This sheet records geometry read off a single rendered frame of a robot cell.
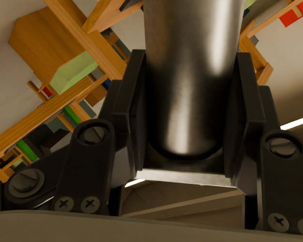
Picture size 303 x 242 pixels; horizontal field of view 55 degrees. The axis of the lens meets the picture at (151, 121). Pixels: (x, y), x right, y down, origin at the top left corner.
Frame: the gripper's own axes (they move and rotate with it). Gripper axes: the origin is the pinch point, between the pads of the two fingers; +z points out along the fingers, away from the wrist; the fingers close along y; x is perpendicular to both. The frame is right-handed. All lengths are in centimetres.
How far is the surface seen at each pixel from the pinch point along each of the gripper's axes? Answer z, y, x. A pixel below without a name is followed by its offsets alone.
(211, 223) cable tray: 180, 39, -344
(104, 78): 444, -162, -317
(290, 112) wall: 515, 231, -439
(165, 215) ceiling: 391, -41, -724
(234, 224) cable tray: 164, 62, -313
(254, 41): 535, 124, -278
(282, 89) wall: 530, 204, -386
